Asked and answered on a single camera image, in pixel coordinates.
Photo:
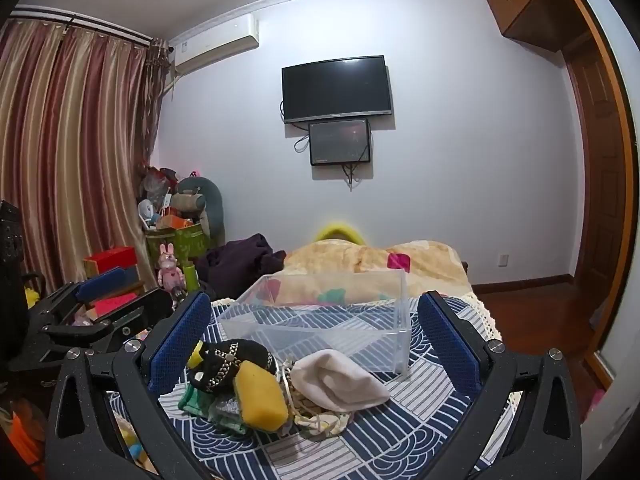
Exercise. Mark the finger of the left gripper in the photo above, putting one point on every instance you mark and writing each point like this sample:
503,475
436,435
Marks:
112,330
107,277

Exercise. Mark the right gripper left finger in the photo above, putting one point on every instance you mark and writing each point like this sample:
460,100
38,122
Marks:
145,373

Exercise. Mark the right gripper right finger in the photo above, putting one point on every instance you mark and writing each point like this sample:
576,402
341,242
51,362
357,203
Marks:
485,377

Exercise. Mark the black pouch with chain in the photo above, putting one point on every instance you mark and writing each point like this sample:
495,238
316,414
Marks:
222,361

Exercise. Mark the green knitted cloth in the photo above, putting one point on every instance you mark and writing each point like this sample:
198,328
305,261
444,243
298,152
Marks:
223,411

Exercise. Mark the yellow sponge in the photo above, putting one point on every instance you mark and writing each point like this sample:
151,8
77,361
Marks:
261,401

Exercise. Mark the white drawstring cloth pouch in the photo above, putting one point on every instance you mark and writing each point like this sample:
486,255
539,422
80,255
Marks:
334,382

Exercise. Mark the yellow felt ball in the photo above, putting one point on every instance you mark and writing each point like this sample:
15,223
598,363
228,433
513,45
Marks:
195,358

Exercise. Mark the red box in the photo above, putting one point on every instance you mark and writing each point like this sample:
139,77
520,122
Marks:
123,257

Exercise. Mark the pink rabbit toy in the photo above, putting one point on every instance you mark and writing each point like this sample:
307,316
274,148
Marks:
170,277

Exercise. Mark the green bottle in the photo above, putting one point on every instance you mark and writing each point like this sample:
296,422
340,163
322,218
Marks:
190,277

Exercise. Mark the blue white patterned tablecloth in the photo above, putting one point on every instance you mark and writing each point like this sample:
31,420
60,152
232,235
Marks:
394,440

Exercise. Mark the beige fleece blanket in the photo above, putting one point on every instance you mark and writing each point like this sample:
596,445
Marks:
428,265

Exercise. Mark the clear plastic storage box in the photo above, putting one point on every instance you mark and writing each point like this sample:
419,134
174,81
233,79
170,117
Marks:
365,316

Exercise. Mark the dark purple clothing pile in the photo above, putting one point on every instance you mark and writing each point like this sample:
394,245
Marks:
229,270

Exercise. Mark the green cardboard box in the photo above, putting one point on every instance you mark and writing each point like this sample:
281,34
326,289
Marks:
189,243

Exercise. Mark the grey plush toy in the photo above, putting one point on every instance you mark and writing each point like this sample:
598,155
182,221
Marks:
199,199

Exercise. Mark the striped brown curtain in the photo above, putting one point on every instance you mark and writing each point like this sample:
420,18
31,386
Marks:
79,114

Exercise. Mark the yellow green pillow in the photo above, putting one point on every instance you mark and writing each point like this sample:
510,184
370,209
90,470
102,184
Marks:
337,230

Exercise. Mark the brown wooden door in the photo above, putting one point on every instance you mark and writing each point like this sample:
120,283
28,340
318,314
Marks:
604,172

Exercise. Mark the white air conditioner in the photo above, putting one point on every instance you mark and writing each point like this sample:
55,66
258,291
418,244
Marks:
216,43

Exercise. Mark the wooden overhead cabinet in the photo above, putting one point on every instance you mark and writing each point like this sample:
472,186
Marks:
547,24

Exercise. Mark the small wall monitor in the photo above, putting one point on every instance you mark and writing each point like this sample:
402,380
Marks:
340,142

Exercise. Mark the large wall television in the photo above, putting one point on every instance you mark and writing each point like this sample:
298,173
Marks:
345,87

